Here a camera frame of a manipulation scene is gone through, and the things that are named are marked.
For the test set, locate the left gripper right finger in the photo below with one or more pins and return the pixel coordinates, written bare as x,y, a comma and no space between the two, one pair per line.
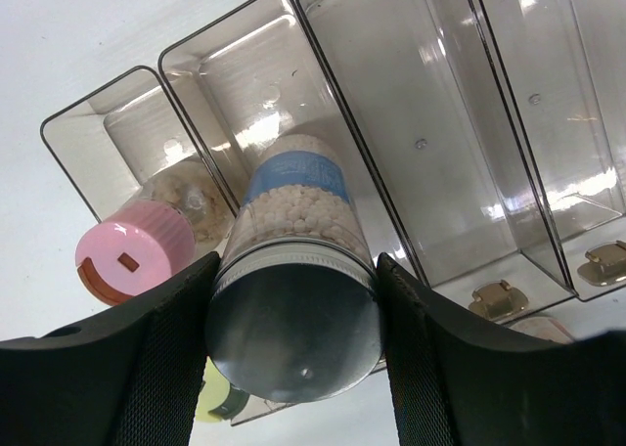
458,379

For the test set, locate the yellow cap spice bottle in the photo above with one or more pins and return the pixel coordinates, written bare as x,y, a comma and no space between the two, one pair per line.
219,400

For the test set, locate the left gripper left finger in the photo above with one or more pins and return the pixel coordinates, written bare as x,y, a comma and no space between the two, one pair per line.
130,375

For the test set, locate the pink cap spice bottle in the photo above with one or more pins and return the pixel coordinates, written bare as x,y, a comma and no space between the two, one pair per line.
176,217

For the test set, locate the silver lid blue label jar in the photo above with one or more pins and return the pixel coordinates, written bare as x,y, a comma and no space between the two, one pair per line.
294,315

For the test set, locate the clear organizer bin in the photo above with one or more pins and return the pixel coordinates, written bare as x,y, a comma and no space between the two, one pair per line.
432,121
267,122
114,140
579,152

